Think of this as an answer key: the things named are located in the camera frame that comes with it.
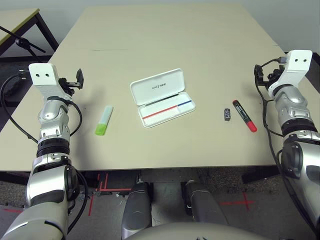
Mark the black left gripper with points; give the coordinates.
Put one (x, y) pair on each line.
(65, 85)

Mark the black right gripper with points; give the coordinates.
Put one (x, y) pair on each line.
(273, 76)

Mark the black marker with red cap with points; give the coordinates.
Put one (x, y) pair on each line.
(243, 115)

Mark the green highlighter with clear cap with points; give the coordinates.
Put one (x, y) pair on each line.
(103, 120)

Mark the small black patterned eraser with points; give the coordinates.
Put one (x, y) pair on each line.
(227, 115)

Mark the white plastic pencil case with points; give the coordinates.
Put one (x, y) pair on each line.
(160, 82)

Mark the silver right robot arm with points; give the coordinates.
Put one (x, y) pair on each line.
(295, 110)

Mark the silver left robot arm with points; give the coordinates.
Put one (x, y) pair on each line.
(50, 115)

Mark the black tripod stand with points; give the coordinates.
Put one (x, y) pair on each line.
(23, 42)

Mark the beige side table black legs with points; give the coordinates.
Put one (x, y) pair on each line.
(15, 17)

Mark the black table base beam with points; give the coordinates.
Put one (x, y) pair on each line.
(260, 176)
(12, 177)

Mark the red floor tape lines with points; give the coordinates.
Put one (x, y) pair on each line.
(112, 190)

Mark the red floor tape cross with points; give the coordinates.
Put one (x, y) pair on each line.
(246, 201)

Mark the grey robot left leg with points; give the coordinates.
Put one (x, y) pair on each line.
(137, 207)

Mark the red floor tape mark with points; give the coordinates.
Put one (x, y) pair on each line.
(12, 210)

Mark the grey robot torso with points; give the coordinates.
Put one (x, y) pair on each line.
(187, 232)

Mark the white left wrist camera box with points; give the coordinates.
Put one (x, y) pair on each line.
(42, 80)

